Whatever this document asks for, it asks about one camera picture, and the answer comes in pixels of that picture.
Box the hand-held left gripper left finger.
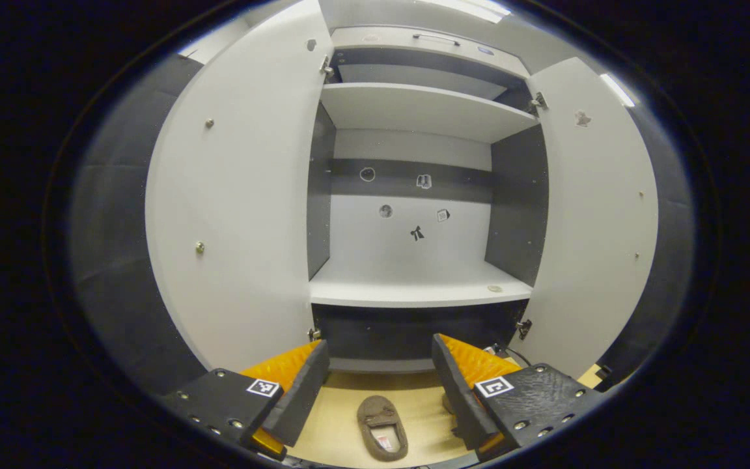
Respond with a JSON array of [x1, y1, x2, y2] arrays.
[[162, 339, 331, 461]]

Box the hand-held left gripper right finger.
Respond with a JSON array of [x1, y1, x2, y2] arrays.
[[431, 333, 608, 462]]

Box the grey shoe cabinet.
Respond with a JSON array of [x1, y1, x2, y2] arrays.
[[305, 26, 550, 375]]

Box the black backdrop cloth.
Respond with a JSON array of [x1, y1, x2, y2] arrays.
[[593, 103, 696, 391], [68, 54, 213, 396]]

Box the ceiling light panel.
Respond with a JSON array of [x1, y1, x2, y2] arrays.
[[414, 0, 514, 25], [599, 72, 637, 109]]

